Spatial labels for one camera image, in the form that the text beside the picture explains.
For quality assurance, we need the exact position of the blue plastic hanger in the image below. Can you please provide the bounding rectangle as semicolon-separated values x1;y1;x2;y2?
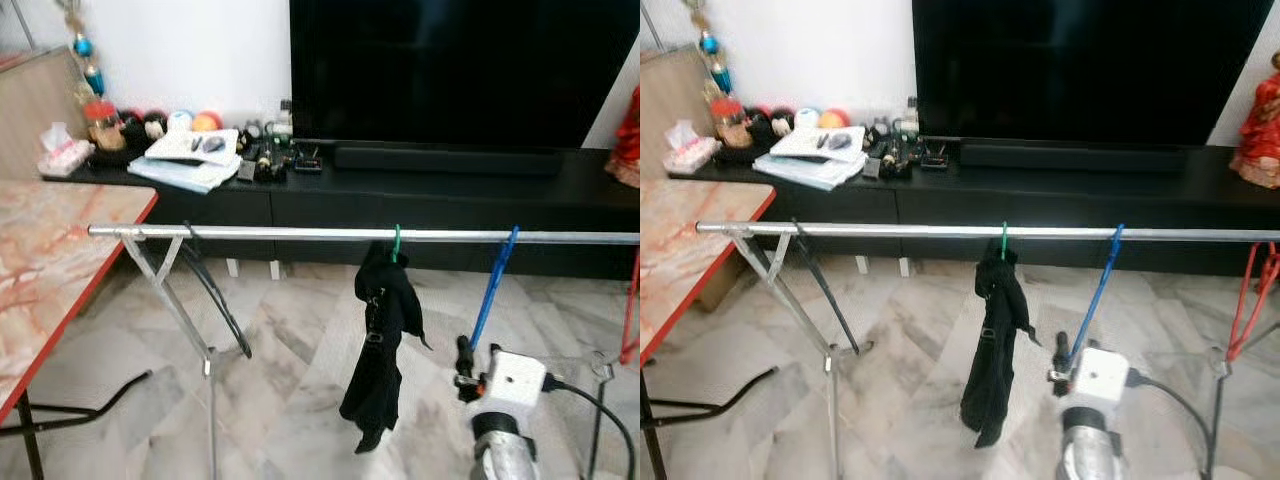
467;225;522;354
1063;224;1127;367

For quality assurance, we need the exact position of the red plastic hanger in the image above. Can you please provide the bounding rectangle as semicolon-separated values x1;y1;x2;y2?
1225;242;1280;364
618;250;641;367

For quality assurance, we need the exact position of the black printed t-shirt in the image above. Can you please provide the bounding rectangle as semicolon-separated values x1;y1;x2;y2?
339;240;434;455
960;238;1044;450

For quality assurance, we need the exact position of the long black TV console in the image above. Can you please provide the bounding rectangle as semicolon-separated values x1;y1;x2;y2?
665;137;1280;280
40;140;641;282

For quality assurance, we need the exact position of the black soundbar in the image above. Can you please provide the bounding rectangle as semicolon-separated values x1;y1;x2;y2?
333;143;565;179
958;140;1192;177

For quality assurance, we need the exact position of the silver metal clothes rack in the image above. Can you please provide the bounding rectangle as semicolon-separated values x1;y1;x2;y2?
88;224;641;480
697;220;1280;480

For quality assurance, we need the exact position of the marble pattern folding table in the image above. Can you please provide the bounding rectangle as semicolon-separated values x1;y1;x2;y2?
640;179;777;480
0;180;160;480

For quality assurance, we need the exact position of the red laughing Buddha statue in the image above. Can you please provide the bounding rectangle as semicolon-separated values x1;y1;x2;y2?
1230;50;1280;190
605;85;641;190

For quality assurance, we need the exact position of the large black television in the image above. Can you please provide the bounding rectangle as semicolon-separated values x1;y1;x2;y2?
912;0;1275;149
289;0;627;152

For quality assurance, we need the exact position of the pink tissue box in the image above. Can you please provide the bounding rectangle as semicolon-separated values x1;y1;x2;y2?
37;122;97;180
663;120;722;174

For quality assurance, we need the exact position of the stack of white papers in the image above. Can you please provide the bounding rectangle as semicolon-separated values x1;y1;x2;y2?
753;125;870;192
127;128;244;194

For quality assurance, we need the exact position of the light wooden cabinet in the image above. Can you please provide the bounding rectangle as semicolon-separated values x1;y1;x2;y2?
0;45;92;182
640;45;747;313

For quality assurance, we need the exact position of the jar with red lid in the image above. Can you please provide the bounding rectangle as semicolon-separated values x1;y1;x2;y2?
83;98;127;154
712;97;752;150

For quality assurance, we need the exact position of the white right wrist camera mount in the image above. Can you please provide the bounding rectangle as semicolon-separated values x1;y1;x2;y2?
470;348;550;431
1062;345;1132;422

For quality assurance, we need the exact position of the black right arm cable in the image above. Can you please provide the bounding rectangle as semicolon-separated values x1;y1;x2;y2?
543;374;639;480
1128;369;1214;480

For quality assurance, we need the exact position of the thin black wire hanger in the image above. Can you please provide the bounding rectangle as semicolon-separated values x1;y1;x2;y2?
183;222;254;360
792;220;862;357

